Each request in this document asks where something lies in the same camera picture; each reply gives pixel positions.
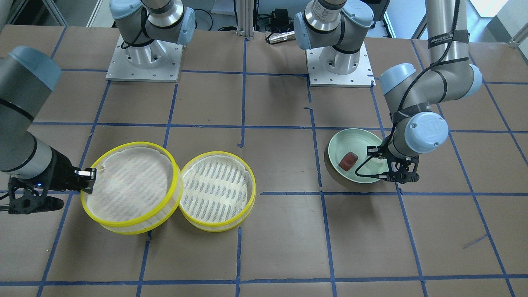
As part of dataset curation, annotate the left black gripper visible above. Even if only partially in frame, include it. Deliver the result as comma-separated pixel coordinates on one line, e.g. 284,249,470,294
366,145,420,184

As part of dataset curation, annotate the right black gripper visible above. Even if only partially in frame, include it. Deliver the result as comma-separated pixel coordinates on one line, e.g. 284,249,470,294
7,148,97,215

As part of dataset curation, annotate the yellow steamer layer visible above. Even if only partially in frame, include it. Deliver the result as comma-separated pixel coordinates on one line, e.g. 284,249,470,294
179,151,256,232
80,141,184,235

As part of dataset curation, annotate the dark red bun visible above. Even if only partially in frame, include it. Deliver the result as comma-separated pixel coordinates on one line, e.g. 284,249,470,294
338,151,358,171

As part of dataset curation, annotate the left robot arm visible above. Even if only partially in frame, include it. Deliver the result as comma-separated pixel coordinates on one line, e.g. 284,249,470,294
293,0,483,184

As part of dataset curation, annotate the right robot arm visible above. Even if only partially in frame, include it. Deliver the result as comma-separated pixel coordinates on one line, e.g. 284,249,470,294
0,0,196,215

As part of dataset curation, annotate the light green plate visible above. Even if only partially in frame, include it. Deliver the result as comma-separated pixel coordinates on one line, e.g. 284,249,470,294
328,128,388,184

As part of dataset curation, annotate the silver cylindrical connector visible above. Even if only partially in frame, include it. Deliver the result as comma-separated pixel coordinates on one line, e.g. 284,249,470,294
265,31,295,45

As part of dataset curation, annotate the black power adapter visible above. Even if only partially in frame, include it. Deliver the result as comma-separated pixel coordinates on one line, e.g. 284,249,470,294
270,8,289,28

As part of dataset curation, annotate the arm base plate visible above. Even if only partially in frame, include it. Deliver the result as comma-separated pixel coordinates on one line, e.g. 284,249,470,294
106,36,186,83
305,43,376,88

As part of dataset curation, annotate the aluminium frame post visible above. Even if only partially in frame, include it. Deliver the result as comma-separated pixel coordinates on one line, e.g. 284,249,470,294
234,0,256,40

